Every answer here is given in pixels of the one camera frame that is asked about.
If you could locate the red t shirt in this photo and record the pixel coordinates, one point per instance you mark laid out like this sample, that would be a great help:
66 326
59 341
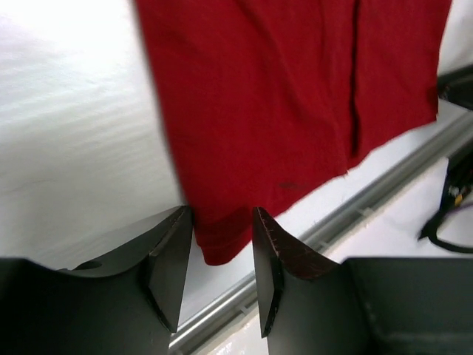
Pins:
264 101

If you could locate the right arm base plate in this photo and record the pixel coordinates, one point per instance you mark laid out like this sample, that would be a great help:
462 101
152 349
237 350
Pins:
457 187

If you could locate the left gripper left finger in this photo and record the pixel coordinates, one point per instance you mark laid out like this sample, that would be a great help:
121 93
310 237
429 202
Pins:
126 301

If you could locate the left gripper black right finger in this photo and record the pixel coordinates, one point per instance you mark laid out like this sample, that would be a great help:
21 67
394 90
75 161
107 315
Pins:
309 304

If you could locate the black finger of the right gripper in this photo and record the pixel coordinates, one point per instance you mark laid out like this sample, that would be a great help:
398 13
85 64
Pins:
456 87

